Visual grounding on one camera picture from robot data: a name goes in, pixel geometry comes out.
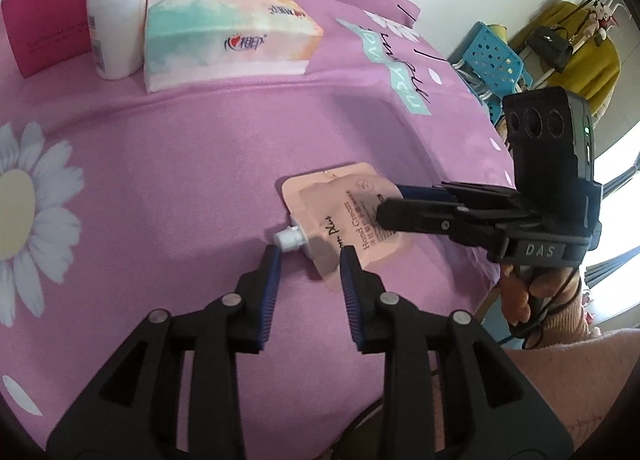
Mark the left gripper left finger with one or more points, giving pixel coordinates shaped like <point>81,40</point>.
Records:
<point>170,391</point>

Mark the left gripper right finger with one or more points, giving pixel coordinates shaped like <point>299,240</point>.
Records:
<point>450,390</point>

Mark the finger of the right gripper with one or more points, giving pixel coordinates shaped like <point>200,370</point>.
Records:
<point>450,218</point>
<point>431,193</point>

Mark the pink hand cream pouch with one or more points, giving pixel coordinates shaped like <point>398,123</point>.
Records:
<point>336,208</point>

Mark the pink sleeve forearm right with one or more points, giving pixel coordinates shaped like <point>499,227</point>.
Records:
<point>591,383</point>

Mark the right hand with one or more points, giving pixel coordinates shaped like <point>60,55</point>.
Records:
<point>558,286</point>

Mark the grey window curtain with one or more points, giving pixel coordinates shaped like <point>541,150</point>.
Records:
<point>619,239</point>

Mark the blue perforated basket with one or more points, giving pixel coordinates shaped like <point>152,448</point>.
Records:
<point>491,69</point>

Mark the black handbag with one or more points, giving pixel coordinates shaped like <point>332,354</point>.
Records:
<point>551,47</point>

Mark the pink bed blanket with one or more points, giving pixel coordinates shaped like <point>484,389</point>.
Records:
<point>162,201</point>

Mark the pastel tissue pack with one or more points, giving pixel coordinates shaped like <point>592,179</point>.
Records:
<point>193,41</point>

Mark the white lotion bottle red label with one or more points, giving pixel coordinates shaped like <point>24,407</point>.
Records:
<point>116,36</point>

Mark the black tracking camera box right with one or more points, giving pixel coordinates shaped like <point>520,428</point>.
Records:
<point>550,134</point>

